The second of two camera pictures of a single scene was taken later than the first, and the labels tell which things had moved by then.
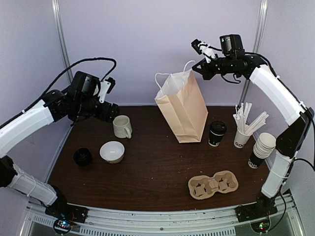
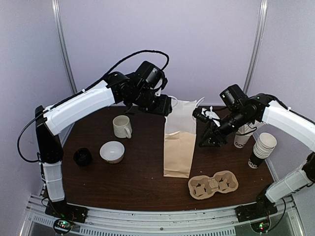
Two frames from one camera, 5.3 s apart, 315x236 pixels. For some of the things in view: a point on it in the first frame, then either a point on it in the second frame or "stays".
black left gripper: (108, 114) → (163, 108)
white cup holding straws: (240, 139) stays
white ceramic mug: (122, 127) stays
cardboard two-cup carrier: (201, 188) stays
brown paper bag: (181, 101) → (180, 133)
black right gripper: (207, 74) → (213, 133)
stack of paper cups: (263, 148) stays
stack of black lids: (83, 157) stays
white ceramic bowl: (112, 152) stays
